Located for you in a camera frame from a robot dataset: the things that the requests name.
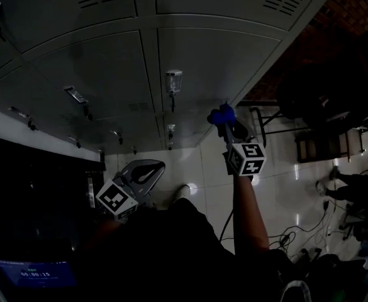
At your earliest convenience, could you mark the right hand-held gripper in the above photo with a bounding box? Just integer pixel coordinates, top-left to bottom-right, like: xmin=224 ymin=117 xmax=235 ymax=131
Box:
xmin=221 ymin=119 xmax=268 ymax=178

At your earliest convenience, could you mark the dark furniture unit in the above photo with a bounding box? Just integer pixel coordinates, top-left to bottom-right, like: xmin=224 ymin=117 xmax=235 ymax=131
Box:
xmin=0 ymin=132 xmax=106 ymax=257

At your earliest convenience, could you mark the tangle of floor cables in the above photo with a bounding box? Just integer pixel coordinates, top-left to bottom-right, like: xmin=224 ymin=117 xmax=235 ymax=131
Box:
xmin=267 ymin=199 xmax=338 ymax=260

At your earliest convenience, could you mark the person's right forearm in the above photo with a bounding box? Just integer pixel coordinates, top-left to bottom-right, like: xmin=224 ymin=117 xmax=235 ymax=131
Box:
xmin=232 ymin=174 xmax=271 ymax=257

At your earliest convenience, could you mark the white strap loop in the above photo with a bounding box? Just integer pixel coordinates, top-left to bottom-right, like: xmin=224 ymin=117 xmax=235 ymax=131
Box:
xmin=280 ymin=280 xmax=312 ymax=302

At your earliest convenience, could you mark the black equipment bag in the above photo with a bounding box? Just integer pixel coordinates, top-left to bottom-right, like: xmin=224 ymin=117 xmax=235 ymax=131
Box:
xmin=299 ymin=252 xmax=368 ymax=302

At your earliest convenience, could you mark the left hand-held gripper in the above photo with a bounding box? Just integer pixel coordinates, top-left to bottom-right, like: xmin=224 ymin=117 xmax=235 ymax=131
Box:
xmin=94 ymin=159 xmax=167 ymax=224

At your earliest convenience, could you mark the blue cloth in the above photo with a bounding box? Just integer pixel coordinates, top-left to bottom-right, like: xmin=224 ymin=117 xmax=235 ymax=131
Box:
xmin=206 ymin=101 xmax=237 ymax=128

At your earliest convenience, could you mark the blue lit display screen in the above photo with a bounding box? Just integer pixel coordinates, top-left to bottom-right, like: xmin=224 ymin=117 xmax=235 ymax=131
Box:
xmin=0 ymin=259 xmax=79 ymax=289

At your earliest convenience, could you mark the silver metal bar handle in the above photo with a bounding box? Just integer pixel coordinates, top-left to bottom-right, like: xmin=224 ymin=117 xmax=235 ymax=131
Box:
xmin=87 ymin=181 xmax=96 ymax=210

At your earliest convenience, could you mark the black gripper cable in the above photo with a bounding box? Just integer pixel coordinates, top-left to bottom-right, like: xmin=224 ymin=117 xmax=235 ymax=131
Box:
xmin=218 ymin=208 xmax=235 ymax=243

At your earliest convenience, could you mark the person's white right shoe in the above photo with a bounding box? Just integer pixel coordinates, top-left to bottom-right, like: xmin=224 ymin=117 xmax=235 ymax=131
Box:
xmin=170 ymin=184 xmax=191 ymax=204

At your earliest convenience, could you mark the person's black clothing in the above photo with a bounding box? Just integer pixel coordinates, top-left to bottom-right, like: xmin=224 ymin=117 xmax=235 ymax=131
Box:
xmin=73 ymin=197 xmax=285 ymax=302

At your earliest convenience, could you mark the dark wooden crate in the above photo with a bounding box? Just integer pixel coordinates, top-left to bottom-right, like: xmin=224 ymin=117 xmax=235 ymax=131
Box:
xmin=295 ymin=130 xmax=365 ymax=164

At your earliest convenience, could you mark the black metal chair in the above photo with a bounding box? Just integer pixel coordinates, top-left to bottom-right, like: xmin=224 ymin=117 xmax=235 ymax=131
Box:
xmin=237 ymin=101 xmax=368 ymax=149
xmin=276 ymin=36 xmax=368 ymax=128

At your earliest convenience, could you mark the grey metal locker unit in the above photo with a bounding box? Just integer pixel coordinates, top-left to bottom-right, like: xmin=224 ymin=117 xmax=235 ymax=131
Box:
xmin=0 ymin=0 xmax=342 ymax=163

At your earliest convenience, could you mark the grey metal locker door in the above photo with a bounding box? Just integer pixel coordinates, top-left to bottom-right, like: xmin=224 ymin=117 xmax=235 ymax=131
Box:
xmin=157 ymin=26 xmax=282 ymax=115

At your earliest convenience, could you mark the person's left forearm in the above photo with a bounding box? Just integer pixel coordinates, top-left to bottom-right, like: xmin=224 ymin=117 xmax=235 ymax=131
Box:
xmin=89 ymin=217 xmax=125 ymax=248

